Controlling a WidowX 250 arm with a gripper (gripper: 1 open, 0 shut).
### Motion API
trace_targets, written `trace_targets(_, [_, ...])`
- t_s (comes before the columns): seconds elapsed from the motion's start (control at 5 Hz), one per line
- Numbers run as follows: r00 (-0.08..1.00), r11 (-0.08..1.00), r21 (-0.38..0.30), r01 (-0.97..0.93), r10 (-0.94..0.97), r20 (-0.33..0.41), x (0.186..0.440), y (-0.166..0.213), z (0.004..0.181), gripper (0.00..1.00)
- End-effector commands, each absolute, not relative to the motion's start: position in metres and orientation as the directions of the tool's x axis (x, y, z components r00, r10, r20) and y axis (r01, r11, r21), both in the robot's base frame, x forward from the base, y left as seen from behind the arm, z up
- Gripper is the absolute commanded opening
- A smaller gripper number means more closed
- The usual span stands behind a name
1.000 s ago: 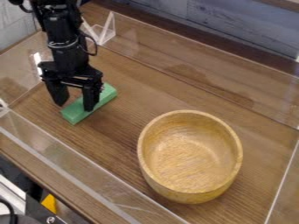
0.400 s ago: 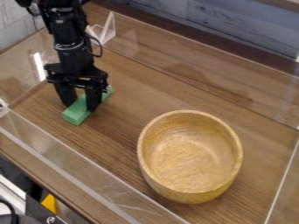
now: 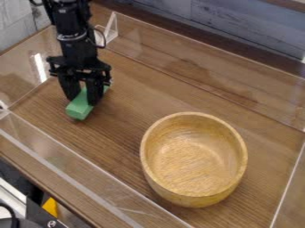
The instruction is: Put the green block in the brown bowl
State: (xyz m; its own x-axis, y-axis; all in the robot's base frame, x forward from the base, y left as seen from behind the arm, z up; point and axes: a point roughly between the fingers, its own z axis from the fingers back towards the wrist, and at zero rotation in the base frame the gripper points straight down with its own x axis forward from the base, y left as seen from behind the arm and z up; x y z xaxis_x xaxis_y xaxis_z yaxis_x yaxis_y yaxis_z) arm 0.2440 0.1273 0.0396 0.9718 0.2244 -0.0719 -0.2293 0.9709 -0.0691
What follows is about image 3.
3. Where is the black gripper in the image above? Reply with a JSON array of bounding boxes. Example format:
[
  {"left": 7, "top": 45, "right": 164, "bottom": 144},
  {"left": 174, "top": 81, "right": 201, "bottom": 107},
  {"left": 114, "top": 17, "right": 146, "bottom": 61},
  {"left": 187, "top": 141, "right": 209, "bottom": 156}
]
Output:
[{"left": 47, "top": 29, "right": 112, "bottom": 106}]

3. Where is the green rectangular block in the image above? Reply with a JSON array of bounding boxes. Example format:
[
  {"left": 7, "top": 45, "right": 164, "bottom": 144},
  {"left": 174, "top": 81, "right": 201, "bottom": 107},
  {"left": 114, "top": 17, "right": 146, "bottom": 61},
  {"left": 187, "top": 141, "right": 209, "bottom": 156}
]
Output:
[{"left": 64, "top": 83, "right": 112, "bottom": 121}]

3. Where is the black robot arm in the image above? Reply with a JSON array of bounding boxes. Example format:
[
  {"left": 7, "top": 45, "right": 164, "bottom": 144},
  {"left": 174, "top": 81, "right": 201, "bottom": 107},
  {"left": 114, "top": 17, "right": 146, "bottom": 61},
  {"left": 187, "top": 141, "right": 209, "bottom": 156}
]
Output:
[{"left": 43, "top": 0, "right": 112, "bottom": 106}]

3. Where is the brown wooden bowl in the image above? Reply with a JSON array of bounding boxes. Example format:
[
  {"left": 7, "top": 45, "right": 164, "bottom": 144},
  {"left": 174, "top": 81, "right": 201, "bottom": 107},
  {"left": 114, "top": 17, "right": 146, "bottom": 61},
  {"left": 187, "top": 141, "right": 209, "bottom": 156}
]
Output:
[{"left": 139, "top": 112, "right": 247, "bottom": 208}]

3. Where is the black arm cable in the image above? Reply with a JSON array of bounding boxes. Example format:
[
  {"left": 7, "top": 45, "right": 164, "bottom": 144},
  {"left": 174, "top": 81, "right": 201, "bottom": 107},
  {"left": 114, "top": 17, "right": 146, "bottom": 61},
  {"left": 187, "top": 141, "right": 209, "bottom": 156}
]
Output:
[{"left": 92, "top": 27, "right": 108, "bottom": 50}]

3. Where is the clear acrylic corner bracket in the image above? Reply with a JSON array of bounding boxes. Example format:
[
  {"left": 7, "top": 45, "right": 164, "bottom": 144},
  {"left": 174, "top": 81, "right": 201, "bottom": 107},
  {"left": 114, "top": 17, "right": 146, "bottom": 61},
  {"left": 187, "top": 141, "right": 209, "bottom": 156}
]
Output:
[{"left": 94, "top": 12, "right": 118, "bottom": 46}]

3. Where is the clear acrylic tray wall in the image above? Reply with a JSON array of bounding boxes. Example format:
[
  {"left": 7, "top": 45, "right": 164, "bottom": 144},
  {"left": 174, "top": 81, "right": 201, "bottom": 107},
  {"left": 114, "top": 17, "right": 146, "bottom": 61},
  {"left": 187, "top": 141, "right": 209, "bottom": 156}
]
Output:
[{"left": 0, "top": 14, "right": 305, "bottom": 228}]

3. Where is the black cable lower left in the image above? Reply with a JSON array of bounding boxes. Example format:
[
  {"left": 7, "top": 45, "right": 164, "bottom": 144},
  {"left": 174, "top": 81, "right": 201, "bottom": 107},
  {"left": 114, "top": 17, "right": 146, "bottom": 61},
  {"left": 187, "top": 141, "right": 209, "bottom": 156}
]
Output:
[{"left": 0, "top": 202, "right": 20, "bottom": 228}]

